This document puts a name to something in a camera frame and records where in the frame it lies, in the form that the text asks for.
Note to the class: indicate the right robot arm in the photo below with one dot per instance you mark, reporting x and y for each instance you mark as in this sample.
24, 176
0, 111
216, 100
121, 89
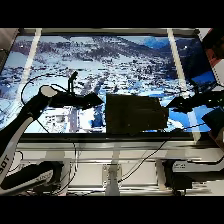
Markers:
213, 120

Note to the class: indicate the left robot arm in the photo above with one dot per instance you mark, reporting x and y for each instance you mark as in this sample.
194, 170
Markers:
13, 133

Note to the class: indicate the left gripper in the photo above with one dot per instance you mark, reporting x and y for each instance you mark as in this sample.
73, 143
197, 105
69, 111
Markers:
78, 100

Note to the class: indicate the silver frame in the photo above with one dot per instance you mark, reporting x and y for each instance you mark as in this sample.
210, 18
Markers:
100, 147

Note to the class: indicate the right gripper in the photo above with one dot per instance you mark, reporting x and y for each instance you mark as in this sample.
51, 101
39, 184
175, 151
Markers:
188, 102

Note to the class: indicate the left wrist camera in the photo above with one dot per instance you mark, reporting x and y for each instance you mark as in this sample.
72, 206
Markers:
72, 81

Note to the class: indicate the dark brown garment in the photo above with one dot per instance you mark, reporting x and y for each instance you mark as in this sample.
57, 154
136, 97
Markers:
135, 113

